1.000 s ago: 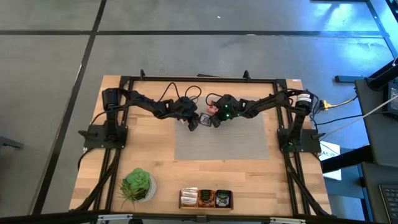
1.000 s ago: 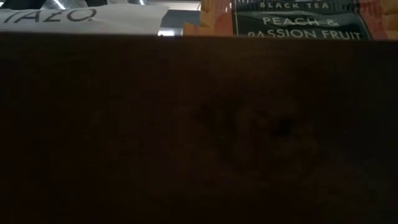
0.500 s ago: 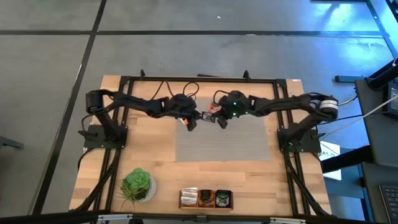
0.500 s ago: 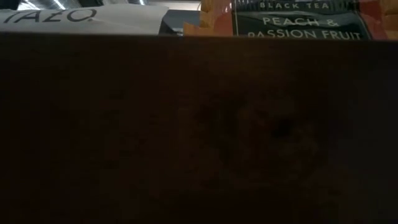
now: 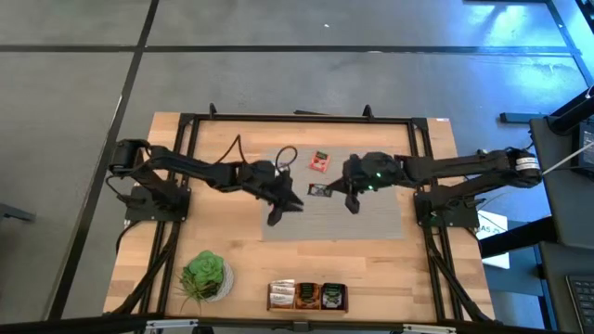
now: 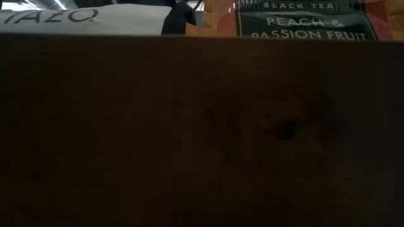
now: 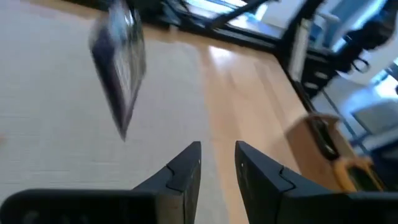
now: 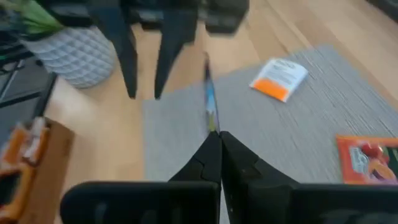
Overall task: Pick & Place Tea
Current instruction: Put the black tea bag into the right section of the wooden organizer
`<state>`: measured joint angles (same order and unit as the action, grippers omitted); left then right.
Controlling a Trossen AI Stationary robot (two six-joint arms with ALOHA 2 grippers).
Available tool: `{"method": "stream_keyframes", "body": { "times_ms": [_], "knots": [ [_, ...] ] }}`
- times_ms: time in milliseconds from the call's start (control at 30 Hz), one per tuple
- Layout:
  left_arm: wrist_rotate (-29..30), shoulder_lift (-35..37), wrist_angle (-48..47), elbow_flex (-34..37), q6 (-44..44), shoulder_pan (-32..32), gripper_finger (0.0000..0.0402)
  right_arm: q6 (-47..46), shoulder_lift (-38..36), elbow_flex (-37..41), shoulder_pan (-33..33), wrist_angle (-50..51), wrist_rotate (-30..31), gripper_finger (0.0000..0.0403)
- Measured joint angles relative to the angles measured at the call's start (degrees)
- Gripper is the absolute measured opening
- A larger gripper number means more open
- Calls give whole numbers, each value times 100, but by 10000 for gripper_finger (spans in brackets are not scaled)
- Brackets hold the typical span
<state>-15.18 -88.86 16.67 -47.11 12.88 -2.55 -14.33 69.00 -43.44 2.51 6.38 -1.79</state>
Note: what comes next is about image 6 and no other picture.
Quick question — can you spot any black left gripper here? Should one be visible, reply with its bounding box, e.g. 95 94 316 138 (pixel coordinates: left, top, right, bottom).
161 1 197 35

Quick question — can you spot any white orange Tazo tea packet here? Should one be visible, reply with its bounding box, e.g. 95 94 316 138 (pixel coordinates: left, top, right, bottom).
0 3 173 35

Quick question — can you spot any orange peach tea packet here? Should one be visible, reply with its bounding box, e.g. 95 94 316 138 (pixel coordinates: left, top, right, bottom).
184 0 404 42

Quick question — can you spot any wooden three-compartment organizer box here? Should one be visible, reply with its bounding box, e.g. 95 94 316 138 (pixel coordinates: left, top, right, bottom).
0 31 404 227

